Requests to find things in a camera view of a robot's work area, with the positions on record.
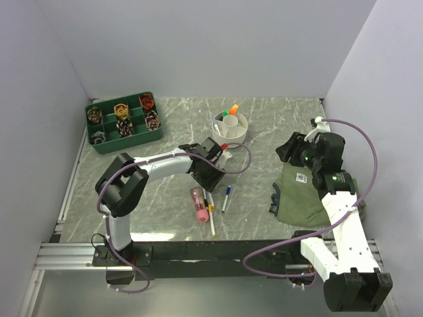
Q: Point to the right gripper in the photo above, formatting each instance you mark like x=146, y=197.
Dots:
x=292, y=147

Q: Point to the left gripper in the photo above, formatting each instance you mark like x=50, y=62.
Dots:
x=210, y=183

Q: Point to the black white pen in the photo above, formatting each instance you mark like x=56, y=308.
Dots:
x=205, y=196

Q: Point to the blue white marker pen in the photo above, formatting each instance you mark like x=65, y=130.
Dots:
x=225, y=202

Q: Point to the yellow white marker pen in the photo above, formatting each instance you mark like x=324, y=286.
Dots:
x=211, y=220

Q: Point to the clear pink crayon tube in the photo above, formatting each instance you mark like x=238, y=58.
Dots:
x=202, y=213

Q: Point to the white round divided container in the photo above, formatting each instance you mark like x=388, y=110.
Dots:
x=232, y=130

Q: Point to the lilac white marker pen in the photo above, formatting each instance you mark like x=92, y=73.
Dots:
x=216, y=127

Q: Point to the black orange highlighter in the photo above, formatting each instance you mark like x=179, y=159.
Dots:
x=234, y=109

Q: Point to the orange white marker pen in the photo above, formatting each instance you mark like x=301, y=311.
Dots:
x=210, y=201

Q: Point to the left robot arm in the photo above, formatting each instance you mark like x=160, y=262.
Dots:
x=120, y=188

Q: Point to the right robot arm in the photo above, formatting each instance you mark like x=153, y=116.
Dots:
x=353, y=281

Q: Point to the green t-shirt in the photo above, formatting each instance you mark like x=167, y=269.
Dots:
x=295, y=201

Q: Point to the pink patterned rolled tie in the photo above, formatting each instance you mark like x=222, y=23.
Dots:
x=152, y=120

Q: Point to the dark floral rolled tie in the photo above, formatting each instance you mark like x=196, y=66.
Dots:
x=124, y=127

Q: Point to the orange rolled tie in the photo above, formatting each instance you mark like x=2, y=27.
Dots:
x=147, y=101

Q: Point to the green compartment tray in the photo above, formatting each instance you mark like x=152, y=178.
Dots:
x=113, y=141

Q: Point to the grey rolled tie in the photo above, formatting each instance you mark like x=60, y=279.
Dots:
x=97, y=138

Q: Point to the brown rolled tie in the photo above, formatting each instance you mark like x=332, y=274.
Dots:
x=94, y=115

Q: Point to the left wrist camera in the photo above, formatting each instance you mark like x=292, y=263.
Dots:
x=223, y=157

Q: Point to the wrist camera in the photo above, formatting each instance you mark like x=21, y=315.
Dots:
x=223, y=157
x=319, y=126

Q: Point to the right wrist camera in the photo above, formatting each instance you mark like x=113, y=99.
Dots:
x=319, y=126

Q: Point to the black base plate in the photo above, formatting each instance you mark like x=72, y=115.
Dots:
x=186, y=259

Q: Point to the aluminium rail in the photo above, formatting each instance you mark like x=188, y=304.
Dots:
x=80, y=256

